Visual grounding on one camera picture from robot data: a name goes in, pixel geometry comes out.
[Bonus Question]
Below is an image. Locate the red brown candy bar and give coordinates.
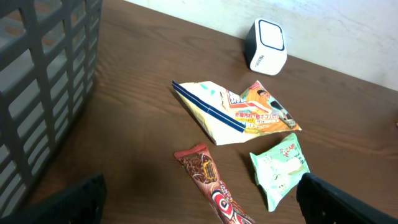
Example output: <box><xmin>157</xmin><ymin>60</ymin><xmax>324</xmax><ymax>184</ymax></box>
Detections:
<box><xmin>174</xmin><ymin>143</ymin><xmax>256</xmax><ymax>224</ymax></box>

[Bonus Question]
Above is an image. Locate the grey plastic shopping basket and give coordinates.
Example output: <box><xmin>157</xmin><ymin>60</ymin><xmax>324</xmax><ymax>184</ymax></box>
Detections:
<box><xmin>1</xmin><ymin>0</ymin><xmax>102</xmax><ymax>217</ymax></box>

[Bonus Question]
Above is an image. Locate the light blue wet wipes pack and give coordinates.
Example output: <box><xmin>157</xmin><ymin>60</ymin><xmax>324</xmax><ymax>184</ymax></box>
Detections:
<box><xmin>250</xmin><ymin>133</ymin><xmax>310</xmax><ymax>212</ymax></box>

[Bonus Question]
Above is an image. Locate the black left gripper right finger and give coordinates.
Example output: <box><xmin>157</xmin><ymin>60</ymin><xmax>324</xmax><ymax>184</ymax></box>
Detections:
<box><xmin>296</xmin><ymin>173</ymin><xmax>397</xmax><ymax>224</ymax></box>

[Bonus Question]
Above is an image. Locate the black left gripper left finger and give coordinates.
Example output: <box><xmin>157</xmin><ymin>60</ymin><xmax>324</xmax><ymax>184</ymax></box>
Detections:
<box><xmin>1</xmin><ymin>173</ymin><xmax>107</xmax><ymax>224</ymax></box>

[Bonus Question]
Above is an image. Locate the yellow red snack bag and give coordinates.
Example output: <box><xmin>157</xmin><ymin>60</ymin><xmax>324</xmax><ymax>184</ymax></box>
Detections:
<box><xmin>172</xmin><ymin>81</ymin><xmax>302</xmax><ymax>146</ymax></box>

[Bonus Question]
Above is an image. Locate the white barcode scanner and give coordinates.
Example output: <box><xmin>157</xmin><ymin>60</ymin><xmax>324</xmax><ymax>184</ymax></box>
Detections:
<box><xmin>244</xmin><ymin>18</ymin><xmax>287</xmax><ymax>76</ymax></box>

